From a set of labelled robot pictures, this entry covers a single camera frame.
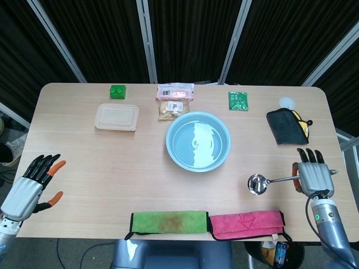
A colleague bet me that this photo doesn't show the black waste bin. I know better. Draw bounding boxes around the black waste bin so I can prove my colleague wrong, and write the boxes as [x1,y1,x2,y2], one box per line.
[243,240,306,269]

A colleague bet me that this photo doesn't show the green sachet packet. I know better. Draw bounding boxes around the green sachet packet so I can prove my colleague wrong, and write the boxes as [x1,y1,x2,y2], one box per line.
[228,91,250,111]

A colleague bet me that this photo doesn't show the dark grey folded cloth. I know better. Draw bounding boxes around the dark grey folded cloth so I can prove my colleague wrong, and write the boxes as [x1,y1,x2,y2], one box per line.
[266,108,305,145]

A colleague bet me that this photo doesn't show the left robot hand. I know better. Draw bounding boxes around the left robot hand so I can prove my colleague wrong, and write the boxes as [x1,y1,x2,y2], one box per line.
[0,153,67,222]

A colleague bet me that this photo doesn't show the metal ladle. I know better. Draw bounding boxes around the metal ladle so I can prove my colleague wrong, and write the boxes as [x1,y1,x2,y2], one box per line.
[247,169,339,197]

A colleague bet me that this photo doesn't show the white round disc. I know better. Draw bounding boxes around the white round disc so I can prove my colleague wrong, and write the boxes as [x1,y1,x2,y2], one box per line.
[279,96,297,110]

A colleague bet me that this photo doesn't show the green toy building block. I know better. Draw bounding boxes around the green toy building block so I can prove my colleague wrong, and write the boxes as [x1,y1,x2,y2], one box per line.
[109,85,127,100]

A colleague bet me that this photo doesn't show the light blue bowl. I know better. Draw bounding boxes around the light blue bowl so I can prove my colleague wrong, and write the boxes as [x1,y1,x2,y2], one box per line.
[165,111,232,172]

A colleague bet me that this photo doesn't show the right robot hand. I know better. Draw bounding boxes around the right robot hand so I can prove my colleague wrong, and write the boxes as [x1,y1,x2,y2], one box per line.
[291,147,337,198]

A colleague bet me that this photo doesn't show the green microfibre towel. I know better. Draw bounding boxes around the green microfibre towel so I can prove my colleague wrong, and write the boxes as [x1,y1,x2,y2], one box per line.
[124,210,210,241]

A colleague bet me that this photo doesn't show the grey partition frame post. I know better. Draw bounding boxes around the grey partition frame post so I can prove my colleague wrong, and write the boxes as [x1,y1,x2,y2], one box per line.
[335,127,359,148]
[136,0,158,84]
[301,19,359,87]
[0,102,31,129]
[27,0,88,84]
[218,0,252,85]

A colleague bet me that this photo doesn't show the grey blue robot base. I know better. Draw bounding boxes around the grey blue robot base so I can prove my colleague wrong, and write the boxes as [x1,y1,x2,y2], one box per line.
[112,239,233,269]

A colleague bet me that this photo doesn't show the beige lidded lunch box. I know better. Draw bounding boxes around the beige lidded lunch box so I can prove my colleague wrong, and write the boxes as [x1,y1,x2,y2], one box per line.
[94,103,140,132]

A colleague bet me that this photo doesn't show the grey sneaker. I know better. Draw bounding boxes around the grey sneaker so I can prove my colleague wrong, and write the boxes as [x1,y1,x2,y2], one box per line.
[4,133,29,166]

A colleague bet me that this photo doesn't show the pink microfibre towel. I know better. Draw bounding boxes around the pink microfibre towel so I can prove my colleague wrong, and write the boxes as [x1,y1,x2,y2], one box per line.
[209,210,292,242]

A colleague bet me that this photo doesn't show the yellow bee pattern cloth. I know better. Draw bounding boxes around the yellow bee pattern cloth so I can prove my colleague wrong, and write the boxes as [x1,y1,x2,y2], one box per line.
[291,110,314,140]

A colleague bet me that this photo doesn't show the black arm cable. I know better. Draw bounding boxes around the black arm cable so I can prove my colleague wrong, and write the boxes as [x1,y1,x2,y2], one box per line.
[305,189,359,267]

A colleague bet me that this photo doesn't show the pink snack packet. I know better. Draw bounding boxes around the pink snack packet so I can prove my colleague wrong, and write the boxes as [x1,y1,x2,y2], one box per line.
[156,82,195,101]

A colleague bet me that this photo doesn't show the clear cookie bag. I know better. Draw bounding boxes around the clear cookie bag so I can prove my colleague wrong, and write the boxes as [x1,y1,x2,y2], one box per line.
[157,99,191,121]

